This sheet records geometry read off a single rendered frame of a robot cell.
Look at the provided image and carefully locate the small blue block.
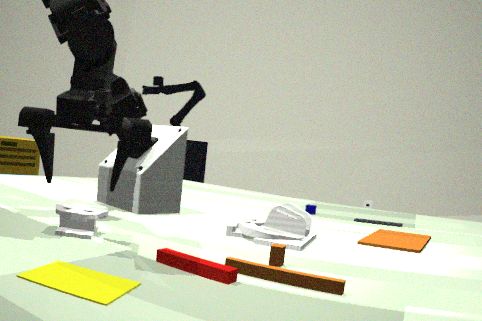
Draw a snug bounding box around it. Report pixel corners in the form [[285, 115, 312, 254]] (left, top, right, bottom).
[[305, 204, 317, 215]]

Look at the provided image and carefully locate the orange-brown rectangular block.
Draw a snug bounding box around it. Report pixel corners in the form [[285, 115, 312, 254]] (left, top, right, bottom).
[[269, 243, 286, 268]]

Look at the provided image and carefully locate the brown flat bar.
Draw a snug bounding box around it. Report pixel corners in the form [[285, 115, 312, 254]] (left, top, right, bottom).
[[225, 256, 346, 296]]

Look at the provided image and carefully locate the yellow flat plate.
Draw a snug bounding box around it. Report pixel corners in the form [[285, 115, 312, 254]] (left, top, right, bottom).
[[16, 260, 141, 306]]

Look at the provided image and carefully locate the orange flat plate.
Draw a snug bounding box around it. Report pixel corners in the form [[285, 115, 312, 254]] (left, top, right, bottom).
[[357, 229, 431, 254]]

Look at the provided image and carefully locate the red rectangular bar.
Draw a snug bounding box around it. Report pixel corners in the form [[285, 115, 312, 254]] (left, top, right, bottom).
[[156, 248, 238, 284]]

